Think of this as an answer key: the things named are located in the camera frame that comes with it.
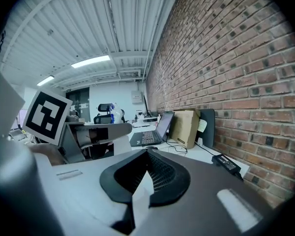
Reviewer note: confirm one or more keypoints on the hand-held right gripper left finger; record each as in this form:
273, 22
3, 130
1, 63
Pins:
88, 198

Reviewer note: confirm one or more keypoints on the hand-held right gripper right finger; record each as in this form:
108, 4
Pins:
199, 200

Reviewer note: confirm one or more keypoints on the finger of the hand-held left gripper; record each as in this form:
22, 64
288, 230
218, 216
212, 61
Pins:
121, 145
118, 130

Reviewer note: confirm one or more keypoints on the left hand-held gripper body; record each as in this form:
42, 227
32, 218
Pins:
48, 117

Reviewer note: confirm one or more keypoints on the person's left forearm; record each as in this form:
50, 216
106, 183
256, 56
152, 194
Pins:
46, 154

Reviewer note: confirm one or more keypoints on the large black office chair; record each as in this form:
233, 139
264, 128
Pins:
103, 107

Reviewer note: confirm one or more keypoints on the black open laptop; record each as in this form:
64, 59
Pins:
150, 136

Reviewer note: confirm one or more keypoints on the black computer mouse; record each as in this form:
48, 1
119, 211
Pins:
151, 147

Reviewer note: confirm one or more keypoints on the dark glass door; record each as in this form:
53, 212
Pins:
79, 104

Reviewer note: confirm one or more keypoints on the ceiling light strip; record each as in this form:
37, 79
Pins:
91, 61
45, 80

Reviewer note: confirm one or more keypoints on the black computer monitor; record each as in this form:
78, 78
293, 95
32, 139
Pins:
146, 106

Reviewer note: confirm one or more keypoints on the long white table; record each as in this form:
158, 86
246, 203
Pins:
201, 156

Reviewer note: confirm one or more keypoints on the black power adapter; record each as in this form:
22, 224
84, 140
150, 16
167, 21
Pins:
226, 162

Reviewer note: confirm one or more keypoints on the brown cardboard box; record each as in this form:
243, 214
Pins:
184, 128

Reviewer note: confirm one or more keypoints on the dark grey board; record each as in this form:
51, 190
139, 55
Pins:
209, 129

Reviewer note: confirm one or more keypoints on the yellow sticky note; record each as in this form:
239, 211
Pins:
202, 125

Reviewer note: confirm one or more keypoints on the grey electrical wall box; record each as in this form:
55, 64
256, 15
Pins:
136, 97

